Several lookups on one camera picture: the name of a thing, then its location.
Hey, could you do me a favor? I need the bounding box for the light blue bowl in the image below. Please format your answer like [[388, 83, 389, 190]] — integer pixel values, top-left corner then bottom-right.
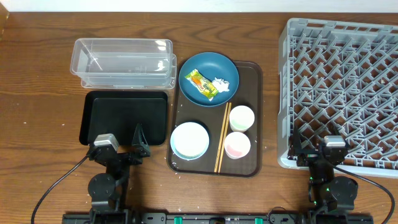
[[170, 122, 210, 161]]

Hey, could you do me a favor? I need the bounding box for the right wooden chopstick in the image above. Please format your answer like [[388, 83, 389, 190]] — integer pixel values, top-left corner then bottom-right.
[[217, 102, 232, 173]]

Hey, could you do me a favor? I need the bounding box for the grey plastic dishwasher rack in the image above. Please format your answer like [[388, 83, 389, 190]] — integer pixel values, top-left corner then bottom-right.
[[277, 18, 397, 179]]

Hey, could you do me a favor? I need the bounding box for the clear plastic bin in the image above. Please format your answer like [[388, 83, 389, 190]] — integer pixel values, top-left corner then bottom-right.
[[70, 38, 177, 90]]

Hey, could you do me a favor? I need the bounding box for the dark blue plate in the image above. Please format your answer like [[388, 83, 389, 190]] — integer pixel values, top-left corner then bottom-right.
[[178, 52, 239, 107]]

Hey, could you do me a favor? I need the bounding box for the wooden chopstick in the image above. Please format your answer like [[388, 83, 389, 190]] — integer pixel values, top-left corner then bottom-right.
[[214, 102, 230, 173], [217, 102, 232, 173]]

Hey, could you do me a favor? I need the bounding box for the white cup green inside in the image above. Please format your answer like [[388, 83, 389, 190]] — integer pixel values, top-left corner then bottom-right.
[[229, 105, 255, 133]]

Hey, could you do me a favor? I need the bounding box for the black plastic tray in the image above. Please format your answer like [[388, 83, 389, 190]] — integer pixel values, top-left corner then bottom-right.
[[79, 91, 168, 146]]

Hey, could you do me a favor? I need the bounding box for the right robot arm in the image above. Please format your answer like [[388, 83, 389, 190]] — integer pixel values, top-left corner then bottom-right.
[[288, 128, 358, 223]]

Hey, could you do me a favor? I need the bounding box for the dark brown serving tray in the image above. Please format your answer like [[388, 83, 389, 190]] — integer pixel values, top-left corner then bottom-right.
[[167, 61, 262, 177]]

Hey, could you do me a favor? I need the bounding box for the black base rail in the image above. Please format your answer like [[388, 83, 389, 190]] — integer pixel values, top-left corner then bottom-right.
[[61, 212, 374, 224]]

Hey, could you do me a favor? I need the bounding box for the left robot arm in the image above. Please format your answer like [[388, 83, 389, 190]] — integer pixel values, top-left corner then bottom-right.
[[86, 124, 150, 223]]

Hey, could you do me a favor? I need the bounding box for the left wooden chopstick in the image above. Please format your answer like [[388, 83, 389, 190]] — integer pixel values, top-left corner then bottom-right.
[[214, 102, 230, 173]]

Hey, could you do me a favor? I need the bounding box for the white cup pink inside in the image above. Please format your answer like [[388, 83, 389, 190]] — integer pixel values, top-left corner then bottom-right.
[[224, 132, 251, 159]]

